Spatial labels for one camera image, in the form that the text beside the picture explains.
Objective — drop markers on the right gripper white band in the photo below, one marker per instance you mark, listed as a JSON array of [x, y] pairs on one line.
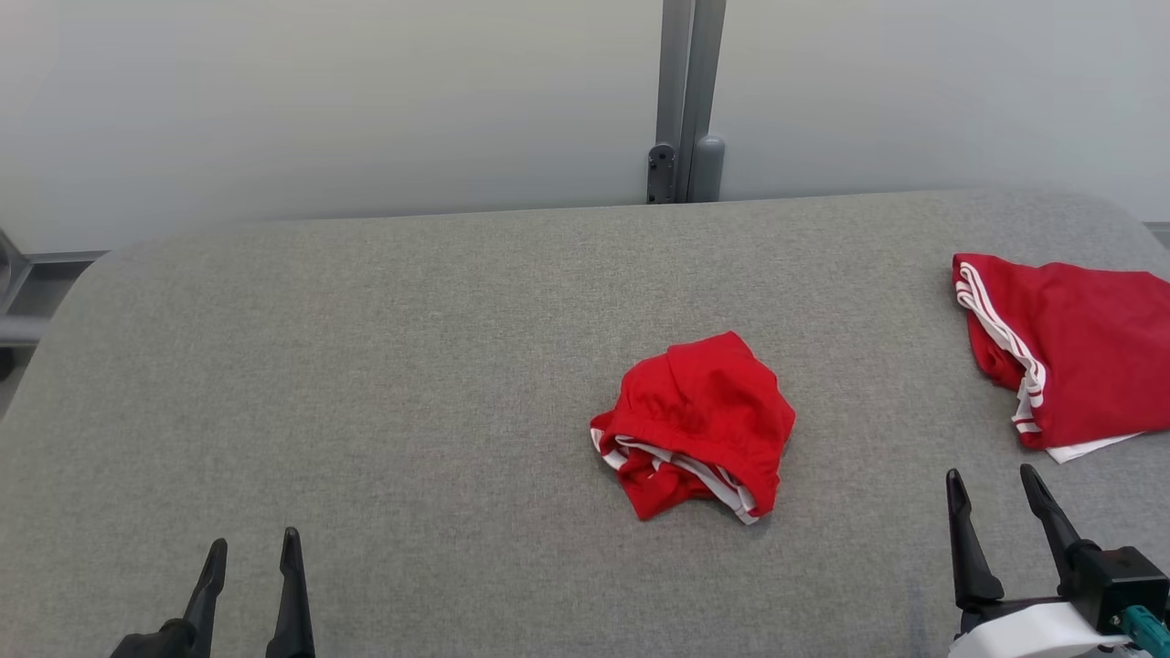
[[1033, 635]]

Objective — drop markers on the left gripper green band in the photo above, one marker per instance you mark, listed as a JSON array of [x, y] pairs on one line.
[[155, 644]]

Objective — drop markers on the red white basketball jersey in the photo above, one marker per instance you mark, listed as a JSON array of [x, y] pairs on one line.
[[1088, 347]]

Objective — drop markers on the red white-trimmed shorts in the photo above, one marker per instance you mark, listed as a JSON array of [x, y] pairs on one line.
[[704, 393]]

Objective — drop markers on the grey fabric sofa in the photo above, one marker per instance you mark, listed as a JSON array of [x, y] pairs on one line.
[[411, 366]]

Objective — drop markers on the grey wall baseboard rail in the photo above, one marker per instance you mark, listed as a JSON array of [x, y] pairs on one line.
[[1158, 233], [64, 259]]

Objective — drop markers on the grey cylinder post cap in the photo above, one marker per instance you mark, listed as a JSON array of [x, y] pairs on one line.
[[707, 169]]

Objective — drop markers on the dark hinge bracket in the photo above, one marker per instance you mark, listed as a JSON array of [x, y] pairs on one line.
[[661, 174]]

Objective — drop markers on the grey metal post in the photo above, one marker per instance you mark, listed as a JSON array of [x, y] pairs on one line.
[[690, 64]]

